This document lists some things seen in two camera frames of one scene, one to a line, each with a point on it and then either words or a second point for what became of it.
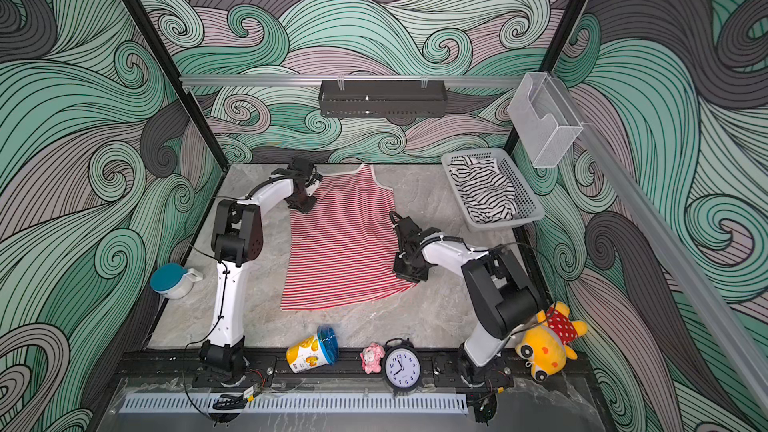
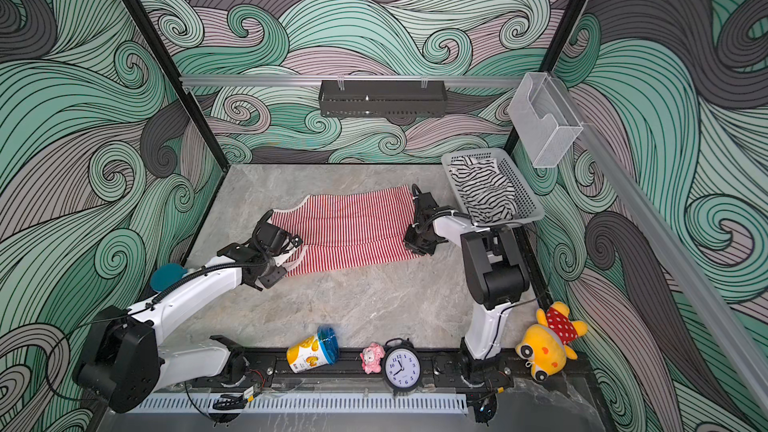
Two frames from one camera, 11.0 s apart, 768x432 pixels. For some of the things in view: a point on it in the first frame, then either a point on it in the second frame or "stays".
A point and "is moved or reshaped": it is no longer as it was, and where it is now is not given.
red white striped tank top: (342, 252) is moved or reshaped
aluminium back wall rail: (351, 79) stays
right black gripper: (421, 276) → (411, 245)
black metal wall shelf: (384, 99) stays
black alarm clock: (402, 364) stays
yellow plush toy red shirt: (546, 345) stays
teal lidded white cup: (174, 281) stays
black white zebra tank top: (485, 190) stays
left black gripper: (306, 208) → (275, 277)
